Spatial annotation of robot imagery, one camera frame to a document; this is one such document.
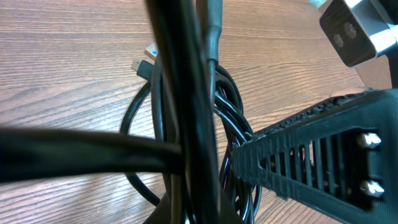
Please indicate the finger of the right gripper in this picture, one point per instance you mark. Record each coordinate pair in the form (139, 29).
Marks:
(338, 157)

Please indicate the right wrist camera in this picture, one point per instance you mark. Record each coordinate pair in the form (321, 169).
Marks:
(361, 30)

